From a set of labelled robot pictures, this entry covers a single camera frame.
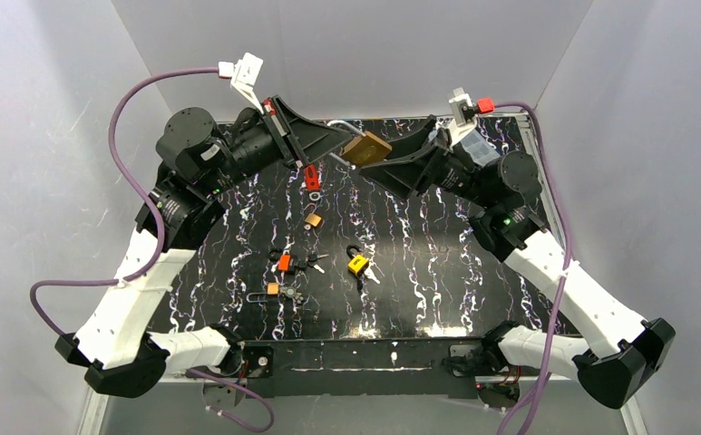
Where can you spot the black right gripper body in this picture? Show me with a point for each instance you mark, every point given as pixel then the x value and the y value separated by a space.
pixel 441 160

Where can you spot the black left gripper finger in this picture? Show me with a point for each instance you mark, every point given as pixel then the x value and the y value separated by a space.
pixel 306 157
pixel 313 135

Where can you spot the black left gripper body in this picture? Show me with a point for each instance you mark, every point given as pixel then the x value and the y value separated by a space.
pixel 286 133

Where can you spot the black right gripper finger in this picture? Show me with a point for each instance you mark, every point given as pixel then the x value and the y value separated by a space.
pixel 413 141
pixel 404 178

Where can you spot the large brass padlock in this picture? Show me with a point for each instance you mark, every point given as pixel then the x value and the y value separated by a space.
pixel 363 150

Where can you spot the yellow padlock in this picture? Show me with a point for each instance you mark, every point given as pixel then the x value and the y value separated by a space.
pixel 358 262

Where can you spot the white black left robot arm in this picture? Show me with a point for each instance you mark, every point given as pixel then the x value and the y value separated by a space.
pixel 200 159

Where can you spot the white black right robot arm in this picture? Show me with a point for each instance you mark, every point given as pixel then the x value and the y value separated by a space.
pixel 617 349

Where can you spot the clear plastic screw box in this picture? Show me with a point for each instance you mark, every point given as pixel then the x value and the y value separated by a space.
pixel 480 150

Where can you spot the small brass padlock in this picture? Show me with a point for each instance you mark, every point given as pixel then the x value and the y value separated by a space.
pixel 312 219

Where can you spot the black head keys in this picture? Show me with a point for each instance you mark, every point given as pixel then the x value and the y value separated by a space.
pixel 310 261

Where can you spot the orange black padlock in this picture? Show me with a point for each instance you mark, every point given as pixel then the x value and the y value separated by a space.
pixel 285 262

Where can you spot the long shackle orange padlock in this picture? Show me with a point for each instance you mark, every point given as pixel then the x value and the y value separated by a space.
pixel 271 290

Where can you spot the red handled adjustable wrench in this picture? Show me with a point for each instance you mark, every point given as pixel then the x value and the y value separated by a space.
pixel 312 182

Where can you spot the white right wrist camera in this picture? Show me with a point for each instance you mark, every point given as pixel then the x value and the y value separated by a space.
pixel 465 112

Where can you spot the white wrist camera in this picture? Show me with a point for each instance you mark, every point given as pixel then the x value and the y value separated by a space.
pixel 242 76
pixel 465 112

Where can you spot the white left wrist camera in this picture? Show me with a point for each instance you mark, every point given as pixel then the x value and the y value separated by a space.
pixel 242 76

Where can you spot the silver keys on ring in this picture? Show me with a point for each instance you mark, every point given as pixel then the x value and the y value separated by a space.
pixel 368 274

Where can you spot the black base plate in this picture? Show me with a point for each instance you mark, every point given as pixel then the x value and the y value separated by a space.
pixel 352 367

